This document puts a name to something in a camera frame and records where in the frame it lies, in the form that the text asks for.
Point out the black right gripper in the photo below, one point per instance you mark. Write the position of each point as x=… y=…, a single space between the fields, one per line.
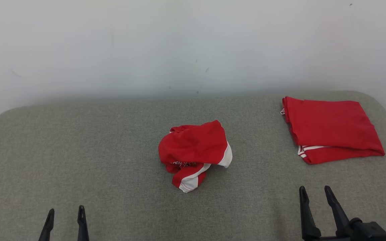
x=330 y=239

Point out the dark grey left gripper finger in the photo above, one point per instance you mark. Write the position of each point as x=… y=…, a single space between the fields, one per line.
x=48 y=227
x=82 y=227

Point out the red and white jersey shirt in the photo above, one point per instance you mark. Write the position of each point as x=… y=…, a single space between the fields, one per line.
x=330 y=124

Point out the red shorts with 23 print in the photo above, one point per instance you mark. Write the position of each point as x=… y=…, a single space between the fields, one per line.
x=193 y=144

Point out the grey fabric sofa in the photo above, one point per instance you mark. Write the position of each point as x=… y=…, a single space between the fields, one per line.
x=79 y=150

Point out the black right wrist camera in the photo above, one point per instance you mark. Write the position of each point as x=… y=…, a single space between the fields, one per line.
x=367 y=231

